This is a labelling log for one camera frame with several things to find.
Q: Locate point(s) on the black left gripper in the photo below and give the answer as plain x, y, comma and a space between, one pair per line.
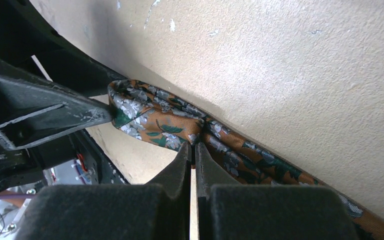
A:
37, 121

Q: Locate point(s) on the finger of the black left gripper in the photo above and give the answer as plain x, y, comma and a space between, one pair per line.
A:
28, 33

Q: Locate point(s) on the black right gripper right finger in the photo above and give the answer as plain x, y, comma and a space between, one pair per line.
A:
229, 210

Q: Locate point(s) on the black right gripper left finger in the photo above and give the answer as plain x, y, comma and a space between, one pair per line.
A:
156, 210

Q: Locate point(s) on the brown floral tie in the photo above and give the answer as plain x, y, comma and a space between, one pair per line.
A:
156, 116

